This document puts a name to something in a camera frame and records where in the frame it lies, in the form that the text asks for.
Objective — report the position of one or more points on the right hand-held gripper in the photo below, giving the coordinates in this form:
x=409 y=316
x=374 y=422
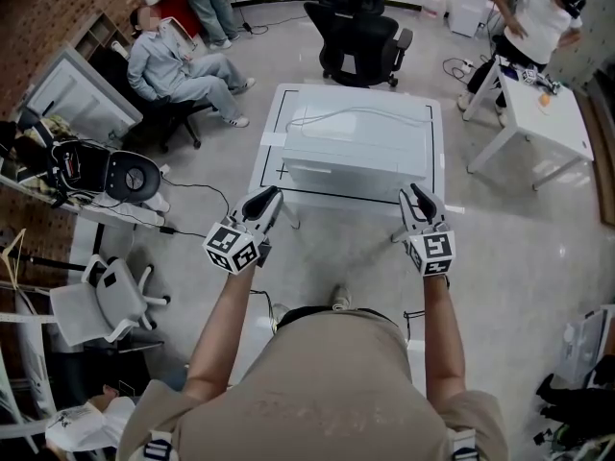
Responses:
x=435 y=252

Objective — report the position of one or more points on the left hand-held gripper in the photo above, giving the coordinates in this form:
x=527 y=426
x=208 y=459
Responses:
x=230 y=250

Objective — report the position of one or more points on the person's left forearm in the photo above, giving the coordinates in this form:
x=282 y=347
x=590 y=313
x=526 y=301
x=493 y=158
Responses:
x=216 y=334

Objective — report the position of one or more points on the person's right forearm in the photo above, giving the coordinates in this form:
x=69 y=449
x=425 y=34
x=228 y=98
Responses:
x=444 y=334

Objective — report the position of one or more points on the glass-door white fridge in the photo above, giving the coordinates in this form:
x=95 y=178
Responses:
x=96 y=108

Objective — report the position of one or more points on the white square table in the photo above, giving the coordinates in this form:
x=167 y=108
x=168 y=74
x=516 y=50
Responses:
x=355 y=208

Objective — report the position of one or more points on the person's black trousers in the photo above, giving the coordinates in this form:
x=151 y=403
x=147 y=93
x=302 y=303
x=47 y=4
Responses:
x=307 y=314

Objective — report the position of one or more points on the person's white shoe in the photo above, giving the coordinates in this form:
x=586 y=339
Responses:
x=341 y=297

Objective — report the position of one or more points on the white small desk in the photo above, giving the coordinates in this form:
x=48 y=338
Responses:
x=543 y=132

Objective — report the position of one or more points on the white power strip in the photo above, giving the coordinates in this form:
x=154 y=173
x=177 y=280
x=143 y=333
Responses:
x=465 y=65

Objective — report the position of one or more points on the white office chair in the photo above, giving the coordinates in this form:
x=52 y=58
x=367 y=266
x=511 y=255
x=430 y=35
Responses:
x=115 y=300

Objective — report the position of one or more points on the small orange object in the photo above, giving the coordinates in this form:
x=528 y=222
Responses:
x=545 y=99

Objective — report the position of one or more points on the black backpack with round disc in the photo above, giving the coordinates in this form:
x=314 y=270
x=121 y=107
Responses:
x=91 y=168

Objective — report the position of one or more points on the spare hand-held gripper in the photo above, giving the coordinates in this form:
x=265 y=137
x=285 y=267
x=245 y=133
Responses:
x=530 y=76

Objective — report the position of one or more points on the black office chair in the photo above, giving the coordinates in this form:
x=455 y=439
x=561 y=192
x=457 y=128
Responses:
x=355 y=41

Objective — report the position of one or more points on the person's beige t-shirt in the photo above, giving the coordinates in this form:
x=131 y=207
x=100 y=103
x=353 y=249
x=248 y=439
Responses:
x=317 y=401

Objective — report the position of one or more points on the white storage box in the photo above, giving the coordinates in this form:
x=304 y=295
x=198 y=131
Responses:
x=471 y=17

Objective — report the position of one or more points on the black coat rack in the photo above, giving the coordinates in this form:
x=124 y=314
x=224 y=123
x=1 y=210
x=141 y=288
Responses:
x=57 y=263

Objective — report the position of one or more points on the red cabinet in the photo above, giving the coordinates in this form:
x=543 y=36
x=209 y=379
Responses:
x=185 y=17

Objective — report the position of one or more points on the white flat box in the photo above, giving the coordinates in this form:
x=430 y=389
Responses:
x=581 y=348

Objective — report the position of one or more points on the white paper roll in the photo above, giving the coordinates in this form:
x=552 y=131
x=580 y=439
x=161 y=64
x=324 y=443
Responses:
x=119 y=48

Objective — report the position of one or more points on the wooden cubby shelf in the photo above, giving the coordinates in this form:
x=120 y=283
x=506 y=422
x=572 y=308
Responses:
x=98 y=34

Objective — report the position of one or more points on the wooden clothes hanger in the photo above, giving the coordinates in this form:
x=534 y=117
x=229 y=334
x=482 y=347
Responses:
x=13 y=242

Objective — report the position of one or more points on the white metal shelf rack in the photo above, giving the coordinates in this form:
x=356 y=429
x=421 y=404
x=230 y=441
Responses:
x=29 y=318

